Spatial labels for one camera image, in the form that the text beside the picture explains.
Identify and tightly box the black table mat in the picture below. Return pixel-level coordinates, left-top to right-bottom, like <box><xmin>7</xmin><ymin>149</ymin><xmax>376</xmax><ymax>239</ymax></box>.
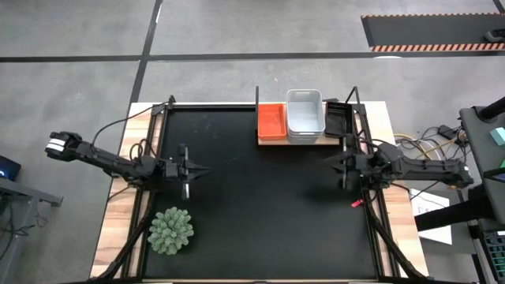
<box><xmin>143</xmin><ymin>105</ymin><xmax>379</xmax><ymax>281</ymax></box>

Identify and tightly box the dark device with blue light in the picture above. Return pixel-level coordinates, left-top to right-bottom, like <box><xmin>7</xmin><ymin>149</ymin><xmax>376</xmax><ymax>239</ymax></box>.
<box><xmin>0</xmin><ymin>154</ymin><xmax>22</xmax><ymax>183</ymax></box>

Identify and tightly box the black stand leg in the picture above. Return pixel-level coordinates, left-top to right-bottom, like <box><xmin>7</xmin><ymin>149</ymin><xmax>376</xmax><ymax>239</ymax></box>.
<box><xmin>413</xmin><ymin>184</ymin><xmax>492</xmax><ymax>234</ymax></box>

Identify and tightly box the black power adapter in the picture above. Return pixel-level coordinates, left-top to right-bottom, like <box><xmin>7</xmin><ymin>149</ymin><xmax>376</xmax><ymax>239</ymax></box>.
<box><xmin>437</xmin><ymin>124</ymin><xmax>459</xmax><ymax>140</ymax></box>

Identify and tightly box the red slotted plastic basket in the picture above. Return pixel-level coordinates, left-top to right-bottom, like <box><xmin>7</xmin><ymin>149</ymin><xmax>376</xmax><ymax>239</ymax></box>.
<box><xmin>257</xmin><ymin>103</ymin><xmax>288</xmax><ymax>142</ymax></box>

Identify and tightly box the blue crate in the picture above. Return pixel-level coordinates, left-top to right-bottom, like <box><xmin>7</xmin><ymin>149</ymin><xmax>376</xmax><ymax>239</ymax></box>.
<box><xmin>482</xmin><ymin>231</ymin><xmax>505</xmax><ymax>274</ymax></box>

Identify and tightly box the black cart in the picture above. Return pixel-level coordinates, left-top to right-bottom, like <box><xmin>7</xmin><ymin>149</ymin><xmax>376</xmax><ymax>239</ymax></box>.
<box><xmin>458</xmin><ymin>95</ymin><xmax>505</xmax><ymax>226</ymax></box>

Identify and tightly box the black slotted plastic basket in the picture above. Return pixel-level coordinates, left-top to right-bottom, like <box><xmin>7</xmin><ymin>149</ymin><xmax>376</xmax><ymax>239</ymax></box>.
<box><xmin>324</xmin><ymin>100</ymin><xmax>354</xmax><ymax>140</ymax></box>

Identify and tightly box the grey desk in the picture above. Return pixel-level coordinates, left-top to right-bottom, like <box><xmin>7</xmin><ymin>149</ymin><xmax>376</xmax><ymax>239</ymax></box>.
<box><xmin>0</xmin><ymin>176</ymin><xmax>65</xmax><ymax>284</ymax></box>

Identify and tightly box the person's foot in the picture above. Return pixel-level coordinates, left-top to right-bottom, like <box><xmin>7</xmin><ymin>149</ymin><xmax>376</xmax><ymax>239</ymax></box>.
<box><xmin>484</xmin><ymin>28</ymin><xmax>505</xmax><ymax>43</ymax></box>

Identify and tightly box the yellow floor cable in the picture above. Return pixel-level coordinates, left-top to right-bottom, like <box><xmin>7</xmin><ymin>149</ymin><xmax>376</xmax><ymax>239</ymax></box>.
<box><xmin>393</xmin><ymin>133</ymin><xmax>463</xmax><ymax>165</ymax></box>

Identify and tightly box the white paper sheet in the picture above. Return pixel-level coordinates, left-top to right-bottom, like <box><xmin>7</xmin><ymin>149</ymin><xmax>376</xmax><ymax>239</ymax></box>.
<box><xmin>410</xmin><ymin>188</ymin><xmax>454</xmax><ymax>246</ymax></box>

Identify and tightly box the black hazard-striped floor mat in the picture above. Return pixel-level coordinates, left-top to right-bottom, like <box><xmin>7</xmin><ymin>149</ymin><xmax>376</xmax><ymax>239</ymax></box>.
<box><xmin>361</xmin><ymin>13</ymin><xmax>505</xmax><ymax>54</ymax></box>

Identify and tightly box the black shelf post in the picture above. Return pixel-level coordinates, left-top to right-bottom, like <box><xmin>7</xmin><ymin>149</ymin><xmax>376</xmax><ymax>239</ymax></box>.
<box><xmin>344</xmin><ymin>85</ymin><xmax>361</xmax><ymax>106</ymax></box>

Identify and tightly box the green artificial potted plant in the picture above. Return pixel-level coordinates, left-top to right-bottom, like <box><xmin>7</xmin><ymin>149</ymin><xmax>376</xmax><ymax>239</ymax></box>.
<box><xmin>147</xmin><ymin>207</ymin><xmax>196</xmax><ymax>256</ymax></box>

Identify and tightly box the wooden shelf board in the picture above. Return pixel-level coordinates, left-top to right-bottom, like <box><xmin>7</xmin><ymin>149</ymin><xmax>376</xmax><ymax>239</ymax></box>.
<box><xmin>257</xmin><ymin>133</ymin><xmax>342</xmax><ymax>147</ymax></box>

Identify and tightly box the black metal rig frame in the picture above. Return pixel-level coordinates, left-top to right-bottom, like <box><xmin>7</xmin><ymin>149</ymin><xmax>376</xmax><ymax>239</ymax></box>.
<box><xmin>89</xmin><ymin>93</ymin><xmax>430</xmax><ymax>284</ymax></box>

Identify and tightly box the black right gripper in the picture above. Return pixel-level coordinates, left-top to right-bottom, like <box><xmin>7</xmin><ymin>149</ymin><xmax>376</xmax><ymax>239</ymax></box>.
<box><xmin>322</xmin><ymin>133</ymin><xmax>370</xmax><ymax>191</ymax></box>

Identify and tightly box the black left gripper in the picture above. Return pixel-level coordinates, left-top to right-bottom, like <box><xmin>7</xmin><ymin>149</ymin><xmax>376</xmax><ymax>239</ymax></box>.
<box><xmin>163</xmin><ymin>142</ymin><xmax>211</xmax><ymax>200</ymax></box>

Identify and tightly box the teal block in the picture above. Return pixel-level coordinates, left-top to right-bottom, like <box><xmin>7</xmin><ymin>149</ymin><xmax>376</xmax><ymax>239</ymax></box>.
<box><xmin>489</xmin><ymin>126</ymin><xmax>505</xmax><ymax>147</ymax></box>

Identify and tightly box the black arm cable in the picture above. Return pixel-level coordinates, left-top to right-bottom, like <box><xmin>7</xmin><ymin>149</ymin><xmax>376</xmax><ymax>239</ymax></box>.
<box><xmin>91</xmin><ymin>100</ymin><xmax>169</xmax><ymax>146</ymax></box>

